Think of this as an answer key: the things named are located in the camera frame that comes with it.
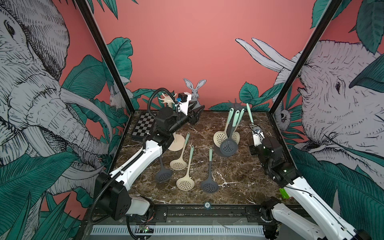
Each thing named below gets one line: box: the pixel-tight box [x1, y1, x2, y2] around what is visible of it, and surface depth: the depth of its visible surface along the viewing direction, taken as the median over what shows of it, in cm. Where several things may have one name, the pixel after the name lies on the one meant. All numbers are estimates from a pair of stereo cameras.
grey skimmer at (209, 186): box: [200, 147, 219, 194], surface depth 85 cm
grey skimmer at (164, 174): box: [155, 156, 173, 182], surface depth 88 cm
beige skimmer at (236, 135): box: [231, 108, 245, 145], surface depth 90 cm
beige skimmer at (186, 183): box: [176, 145, 195, 191], surface depth 85 cm
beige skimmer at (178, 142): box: [168, 131, 185, 151], surface depth 103 cm
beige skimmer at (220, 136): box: [213, 108, 234, 148], surface depth 90 cm
